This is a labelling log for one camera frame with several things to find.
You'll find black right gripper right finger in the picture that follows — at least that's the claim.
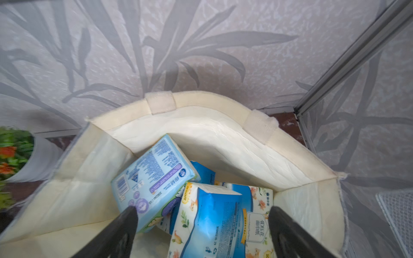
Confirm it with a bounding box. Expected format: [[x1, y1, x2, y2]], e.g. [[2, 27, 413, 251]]
[[269, 206, 334, 258]]

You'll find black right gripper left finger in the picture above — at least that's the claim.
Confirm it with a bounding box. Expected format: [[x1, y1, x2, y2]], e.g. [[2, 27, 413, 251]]
[[73, 206, 138, 258]]

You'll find orange floral tissue pack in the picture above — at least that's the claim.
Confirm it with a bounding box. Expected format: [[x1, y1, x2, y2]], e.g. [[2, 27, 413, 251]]
[[222, 182, 275, 258]]

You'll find light blue wipes pack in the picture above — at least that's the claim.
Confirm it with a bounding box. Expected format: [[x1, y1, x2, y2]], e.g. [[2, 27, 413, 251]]
[[111, 134, 201, 233]]

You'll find blue white tissue pack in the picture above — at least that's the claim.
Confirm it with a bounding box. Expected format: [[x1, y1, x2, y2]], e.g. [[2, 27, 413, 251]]
[[157, 161, 216, 235]]

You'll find cream starry night canvas bag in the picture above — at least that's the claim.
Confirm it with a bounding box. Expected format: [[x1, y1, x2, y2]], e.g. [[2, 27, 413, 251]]
[[1, 91, 347, 258]]

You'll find white ribbed flower pot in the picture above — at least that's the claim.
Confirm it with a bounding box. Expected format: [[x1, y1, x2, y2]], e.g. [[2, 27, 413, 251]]
[[5, 136, 63, 183]]

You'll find artificial green flower plant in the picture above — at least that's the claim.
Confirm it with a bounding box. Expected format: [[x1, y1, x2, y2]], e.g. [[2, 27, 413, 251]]
[[1, 127, 34, 211]]

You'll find white wire mesh basket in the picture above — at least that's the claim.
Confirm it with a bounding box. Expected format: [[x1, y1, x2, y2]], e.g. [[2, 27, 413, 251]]
[[376, 188, 413, 258]]

